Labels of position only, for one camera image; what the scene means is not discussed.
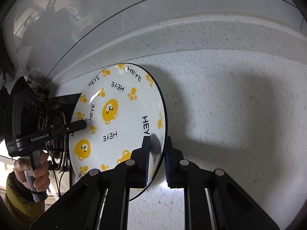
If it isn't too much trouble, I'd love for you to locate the olive jacket left sleeve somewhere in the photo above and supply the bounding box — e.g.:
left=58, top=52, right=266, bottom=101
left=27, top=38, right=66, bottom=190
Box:
left=4, top=172, right=45, bottom=229

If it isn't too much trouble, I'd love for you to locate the person's left hand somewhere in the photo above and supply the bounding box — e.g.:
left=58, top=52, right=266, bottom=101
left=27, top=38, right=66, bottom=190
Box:
left=14, top=151, right=50, bottom=192

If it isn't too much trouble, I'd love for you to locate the black glass gas stove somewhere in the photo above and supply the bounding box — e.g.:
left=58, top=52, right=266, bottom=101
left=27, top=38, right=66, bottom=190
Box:
left=37, top=94, right=81, bottom=187

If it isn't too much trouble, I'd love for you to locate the small bear pattern plate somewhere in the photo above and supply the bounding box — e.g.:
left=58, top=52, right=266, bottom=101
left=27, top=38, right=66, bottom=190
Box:
left=69, top=63, right=168, bottom=183

